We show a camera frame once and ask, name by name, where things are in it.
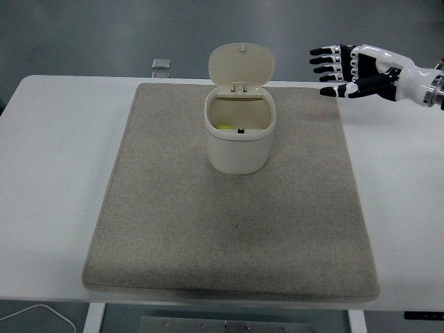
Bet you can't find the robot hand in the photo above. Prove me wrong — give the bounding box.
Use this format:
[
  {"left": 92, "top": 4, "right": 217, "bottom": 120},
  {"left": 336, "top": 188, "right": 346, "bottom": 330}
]
[{"left": 309, "top": 43, "right": 436, "bottom": 105}]

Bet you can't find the cream bin with hinged lid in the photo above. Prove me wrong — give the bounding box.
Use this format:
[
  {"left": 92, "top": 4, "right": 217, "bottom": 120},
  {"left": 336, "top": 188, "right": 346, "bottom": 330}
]
[{"left": 205, "top": 42, "right": 277, "bottom": 175}]

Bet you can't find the black table control panel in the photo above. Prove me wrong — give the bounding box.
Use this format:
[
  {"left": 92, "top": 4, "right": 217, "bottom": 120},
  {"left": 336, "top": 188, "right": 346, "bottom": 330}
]
[{"left": 404, "top": 311, "right": 444, "bottom": 320}]

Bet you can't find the beige fabric mat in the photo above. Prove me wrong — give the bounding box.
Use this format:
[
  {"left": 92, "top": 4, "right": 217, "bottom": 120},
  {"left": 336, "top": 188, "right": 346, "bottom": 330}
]
[{"left": 81, "top": 82, "right": 382, "bottom": 302}]

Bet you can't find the white table leg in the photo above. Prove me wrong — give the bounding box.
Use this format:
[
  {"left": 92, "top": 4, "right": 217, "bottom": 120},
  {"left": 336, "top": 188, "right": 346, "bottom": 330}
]
[
  {"left": 346, "top": 309, "right": 368, "bottom": 333},
  {"left": 83, "top": 302, "right": 107, "bottom": 333}
]

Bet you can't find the grey metal plate with screws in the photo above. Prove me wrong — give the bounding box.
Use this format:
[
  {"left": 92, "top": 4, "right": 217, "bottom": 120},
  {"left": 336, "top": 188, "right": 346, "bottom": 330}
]
[{"left": 139, "top": 316, "right": 314, "bottom": 333}]

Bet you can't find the white cable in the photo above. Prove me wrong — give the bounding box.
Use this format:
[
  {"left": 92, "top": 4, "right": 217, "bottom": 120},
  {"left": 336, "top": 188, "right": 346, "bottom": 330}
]
[{"left": 0, "top": 304, "right": 76, "bottom": 333}]

